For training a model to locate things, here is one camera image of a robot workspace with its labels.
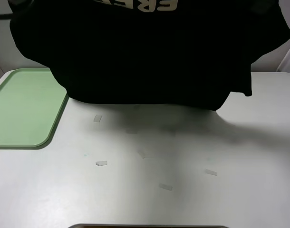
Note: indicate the black short sleeve t-shirt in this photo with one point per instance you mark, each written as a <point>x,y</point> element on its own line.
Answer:
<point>184,52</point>

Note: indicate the clear tape piece bottom centre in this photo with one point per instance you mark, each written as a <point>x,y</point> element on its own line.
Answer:
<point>166,187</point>

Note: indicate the clear tape piece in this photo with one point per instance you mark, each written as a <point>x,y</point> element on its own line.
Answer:
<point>101,163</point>
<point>142,154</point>
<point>97,118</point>
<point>210,172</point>
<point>166,187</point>

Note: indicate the clear tape piece lower right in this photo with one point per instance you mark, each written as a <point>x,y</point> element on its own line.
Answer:
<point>210,172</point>

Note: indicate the light green plastic tray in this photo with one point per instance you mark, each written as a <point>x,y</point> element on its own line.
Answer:
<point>31,105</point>

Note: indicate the clear tape piece lower left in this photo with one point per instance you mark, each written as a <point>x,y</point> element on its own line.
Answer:
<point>101,163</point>

